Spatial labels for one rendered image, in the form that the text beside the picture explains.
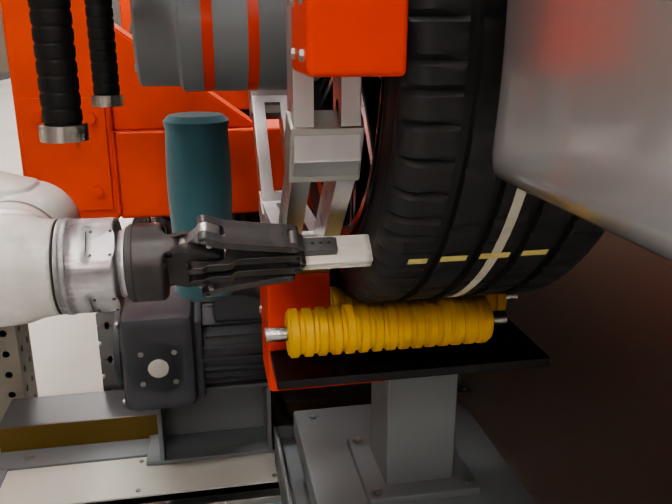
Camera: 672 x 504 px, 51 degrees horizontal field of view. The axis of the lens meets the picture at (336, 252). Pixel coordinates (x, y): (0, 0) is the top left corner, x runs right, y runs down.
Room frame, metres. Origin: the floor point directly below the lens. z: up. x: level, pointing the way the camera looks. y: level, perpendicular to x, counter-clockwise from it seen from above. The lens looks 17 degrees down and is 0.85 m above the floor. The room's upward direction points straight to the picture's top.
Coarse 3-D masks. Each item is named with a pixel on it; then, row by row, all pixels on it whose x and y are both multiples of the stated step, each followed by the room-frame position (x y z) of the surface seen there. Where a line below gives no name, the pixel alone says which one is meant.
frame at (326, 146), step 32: (288, 0) 0.63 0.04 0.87; (288, 32) 0.63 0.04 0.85; (288, 64) 0.63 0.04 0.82; (256, 96) 1.10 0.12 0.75; (288, 96) 0.64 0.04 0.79; (352, 96) 0.62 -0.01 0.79; (256, 128) 1.06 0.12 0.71; (288, 128) 0.62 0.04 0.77; (320, 128) 0.61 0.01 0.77; (352, 128) 0.62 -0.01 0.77; (256, 160) 1.05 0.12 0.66; (288, 160) 0.62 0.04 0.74; (320, 160) 0.61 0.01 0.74; (352, 160) 0.62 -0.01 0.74; (288, 192) 0.65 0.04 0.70; (288, 224) 0.68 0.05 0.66; (320, 224) 0.73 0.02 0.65
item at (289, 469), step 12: (276, 432) 1.10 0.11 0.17; (288, 432) 1.12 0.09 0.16; (276, 444) 1.08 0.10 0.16; (288, 444) 1.10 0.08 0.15; (276, 456) 1.08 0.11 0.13; (288, 456) 1.06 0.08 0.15; (276, 468) 1.09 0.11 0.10; (288, 468) 1.02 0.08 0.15; (300, 468) 1.02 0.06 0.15; (288, 480) 0.99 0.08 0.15; (300, 480) 0.99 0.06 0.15; (288, 492) 0.93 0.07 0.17; (300, 492) 0.96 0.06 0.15
